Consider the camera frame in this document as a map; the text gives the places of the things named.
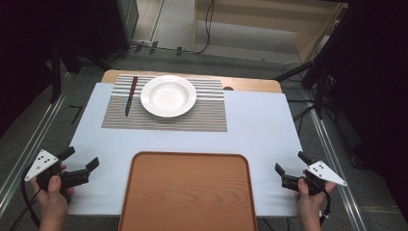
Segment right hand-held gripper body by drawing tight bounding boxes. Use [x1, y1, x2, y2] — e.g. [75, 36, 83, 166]
[281, 160, 348, 197]

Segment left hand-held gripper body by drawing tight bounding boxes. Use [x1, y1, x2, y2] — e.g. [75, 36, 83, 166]
[24, 149, 90, 191]

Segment person's right hand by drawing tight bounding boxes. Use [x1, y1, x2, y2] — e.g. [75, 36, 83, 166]
[293, 169, 337, 223]

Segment person's left hand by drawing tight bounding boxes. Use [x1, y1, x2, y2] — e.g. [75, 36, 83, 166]
[31, 164, 75, 224]

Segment white table cover sheet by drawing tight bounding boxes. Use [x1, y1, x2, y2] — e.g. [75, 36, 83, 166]
[66, 82, 305, 218]

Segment black tripod stand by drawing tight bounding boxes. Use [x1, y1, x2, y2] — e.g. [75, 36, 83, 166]
[273, 59, 328, 120]

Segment black metal stand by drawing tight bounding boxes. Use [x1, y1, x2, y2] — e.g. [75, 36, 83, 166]
[49, 41, 63, 104]

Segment brown wooden tray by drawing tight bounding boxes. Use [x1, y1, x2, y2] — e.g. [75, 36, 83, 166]
[117, 151, 259, 231]

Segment striped grey placemat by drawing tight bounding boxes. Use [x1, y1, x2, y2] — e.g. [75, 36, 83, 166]
[101, 74, 228, 133]

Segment white deep plate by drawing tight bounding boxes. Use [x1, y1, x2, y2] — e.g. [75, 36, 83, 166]
[140, 74, 197, 118]

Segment dark curtain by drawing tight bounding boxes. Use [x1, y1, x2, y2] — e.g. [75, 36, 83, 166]
[316, 0, 408, 223]
[0, 0, 140, 140]

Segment light wooden shelf unit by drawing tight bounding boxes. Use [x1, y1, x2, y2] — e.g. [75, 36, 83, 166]
[191, 0, 349, 64]

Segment power strip with plugs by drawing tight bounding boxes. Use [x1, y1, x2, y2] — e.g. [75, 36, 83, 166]
[129, 39, 185, 58]

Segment aluminium floor rail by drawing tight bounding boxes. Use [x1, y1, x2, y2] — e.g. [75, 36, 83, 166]
[0, 72, 71, 210]
[302, 90, 368, 231]

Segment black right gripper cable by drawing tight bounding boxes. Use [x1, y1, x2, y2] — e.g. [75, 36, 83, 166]
[319, 189, 332, 227]

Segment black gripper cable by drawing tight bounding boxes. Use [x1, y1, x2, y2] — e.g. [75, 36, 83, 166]
[319, 189, 332, 227]
[9, 163, 43, 231]

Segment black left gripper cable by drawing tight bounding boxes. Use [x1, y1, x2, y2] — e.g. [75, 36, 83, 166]
[9, 163, 43, 231]

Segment black floor cable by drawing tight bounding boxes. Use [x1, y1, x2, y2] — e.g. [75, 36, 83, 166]
[281, 62, 319, 137]

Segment knife with dark red handle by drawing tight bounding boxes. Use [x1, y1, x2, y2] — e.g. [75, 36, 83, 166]
[124, 76, 139, 117]

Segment black hanging cable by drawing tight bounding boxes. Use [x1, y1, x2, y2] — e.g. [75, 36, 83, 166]
[191, 0, 217, 56]

